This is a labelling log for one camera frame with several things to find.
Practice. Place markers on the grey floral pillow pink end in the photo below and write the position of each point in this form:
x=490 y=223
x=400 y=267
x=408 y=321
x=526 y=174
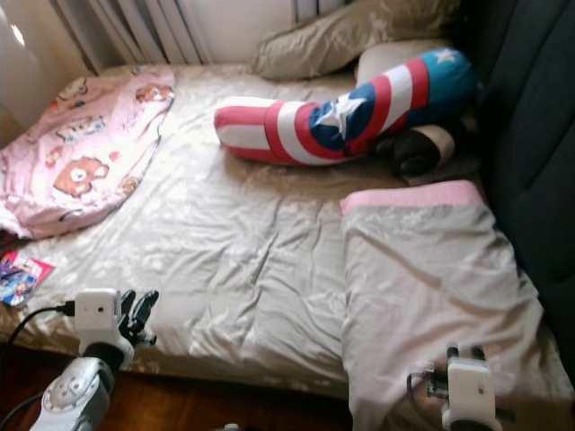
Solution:
x=431 y=287

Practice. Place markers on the colourful comic book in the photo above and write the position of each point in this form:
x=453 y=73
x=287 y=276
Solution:
x=22 y=278

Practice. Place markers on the pink cartoon bear blanket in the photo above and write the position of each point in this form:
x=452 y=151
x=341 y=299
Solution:
x=81 y=153

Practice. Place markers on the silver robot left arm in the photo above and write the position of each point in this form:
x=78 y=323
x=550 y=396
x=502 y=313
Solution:
x=76 y=400

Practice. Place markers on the dark brown plush toy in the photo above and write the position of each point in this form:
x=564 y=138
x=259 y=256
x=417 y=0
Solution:
x=413 y=153

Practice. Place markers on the red white blue star bolster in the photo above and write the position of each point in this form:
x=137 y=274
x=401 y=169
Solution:
x=278 y=133

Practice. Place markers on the grey curtain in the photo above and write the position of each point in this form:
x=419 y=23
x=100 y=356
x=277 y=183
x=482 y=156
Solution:
x=135 y=31
x=314 y=9

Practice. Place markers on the plain white pillow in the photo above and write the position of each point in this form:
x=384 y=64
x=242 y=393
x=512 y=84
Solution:
x=382 y=65

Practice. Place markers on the beige floral pillow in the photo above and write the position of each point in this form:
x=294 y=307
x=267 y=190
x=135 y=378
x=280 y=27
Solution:
x=323 y=45

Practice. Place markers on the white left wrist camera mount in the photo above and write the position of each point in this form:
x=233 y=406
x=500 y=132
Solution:
x=97 y=314

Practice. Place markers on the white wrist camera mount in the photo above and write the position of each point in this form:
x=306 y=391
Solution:
x=469 y=391
x=97 y=314

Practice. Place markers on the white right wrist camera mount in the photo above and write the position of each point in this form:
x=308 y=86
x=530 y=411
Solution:
x=469 y=391

